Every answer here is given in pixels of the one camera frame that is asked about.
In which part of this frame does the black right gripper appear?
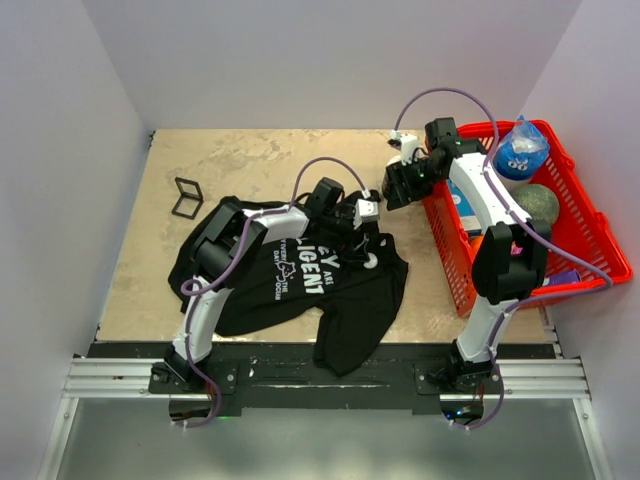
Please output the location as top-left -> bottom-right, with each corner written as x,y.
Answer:
387,156 -> 446,211

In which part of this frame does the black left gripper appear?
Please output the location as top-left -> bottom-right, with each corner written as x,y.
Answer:
322,209 -> 370,262

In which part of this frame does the black printed t-shirt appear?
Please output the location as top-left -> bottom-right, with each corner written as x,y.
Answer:
167,196 -> 410,378

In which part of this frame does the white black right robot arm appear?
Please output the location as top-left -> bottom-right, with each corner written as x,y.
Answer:
382,118 -> 551,393

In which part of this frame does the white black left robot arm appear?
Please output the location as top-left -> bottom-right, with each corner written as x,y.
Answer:
164,177 -> 380,392

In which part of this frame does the blue white box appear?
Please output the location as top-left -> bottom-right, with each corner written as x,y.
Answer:
447,180 -> 482,237

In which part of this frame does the orange fruit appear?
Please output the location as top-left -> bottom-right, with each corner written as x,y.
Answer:
470,235 -> 484,251

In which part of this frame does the pink plastic toy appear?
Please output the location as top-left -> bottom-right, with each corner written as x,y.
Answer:
511,243 -> 523,256

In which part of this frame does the green melon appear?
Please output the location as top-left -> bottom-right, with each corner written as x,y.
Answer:
512,184 -> 560,225

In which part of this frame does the purple tube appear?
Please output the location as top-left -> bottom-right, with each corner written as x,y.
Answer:
542,269 -> 581,287

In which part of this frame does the red plastic basket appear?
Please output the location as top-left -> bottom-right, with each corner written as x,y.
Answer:
423,120 -> 633,317

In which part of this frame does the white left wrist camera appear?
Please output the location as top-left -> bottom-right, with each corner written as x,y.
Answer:
354,189 -> 379,228

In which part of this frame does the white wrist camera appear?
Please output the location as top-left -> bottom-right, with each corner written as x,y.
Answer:
387,130 -> 420,165
354,189 -> 379,228

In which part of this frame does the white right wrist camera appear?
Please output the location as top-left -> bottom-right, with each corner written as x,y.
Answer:
387,130 -> 420,165

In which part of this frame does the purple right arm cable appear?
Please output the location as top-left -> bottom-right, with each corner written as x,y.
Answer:
394,88 -> 615,431

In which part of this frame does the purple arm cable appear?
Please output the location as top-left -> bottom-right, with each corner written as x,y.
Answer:
179,157 -> 371,429
394,88 -> 615,431

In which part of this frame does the black mounting base plate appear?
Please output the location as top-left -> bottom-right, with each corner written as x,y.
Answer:
87,342 -> 555,416

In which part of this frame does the black square frame stand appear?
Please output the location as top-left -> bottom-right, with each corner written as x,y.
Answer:
171,177 -> 204,220

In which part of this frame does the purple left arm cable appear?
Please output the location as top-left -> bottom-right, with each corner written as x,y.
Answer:
179,157 -> 371,429

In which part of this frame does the aluminium rail frame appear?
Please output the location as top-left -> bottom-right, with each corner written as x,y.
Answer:
38,327 -> 612,479

